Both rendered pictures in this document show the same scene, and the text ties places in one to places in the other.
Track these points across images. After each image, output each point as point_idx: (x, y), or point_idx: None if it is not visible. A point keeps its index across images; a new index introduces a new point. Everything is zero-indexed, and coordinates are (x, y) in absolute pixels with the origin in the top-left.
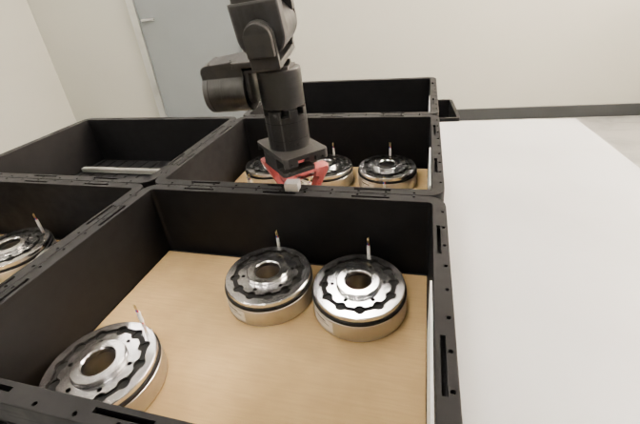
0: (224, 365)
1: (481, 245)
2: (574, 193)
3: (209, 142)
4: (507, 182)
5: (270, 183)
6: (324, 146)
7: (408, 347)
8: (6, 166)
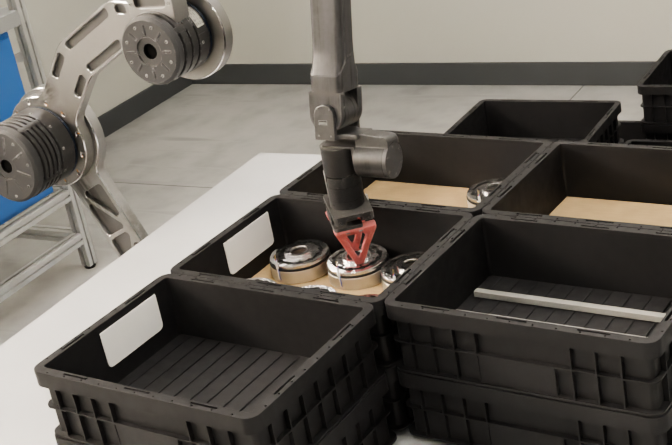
0: None
1: None
2: (11, 408)
3: (424, 256)
4: (46, 437)
5: (376, 206)
6: (324, 196)
7: None
8: None
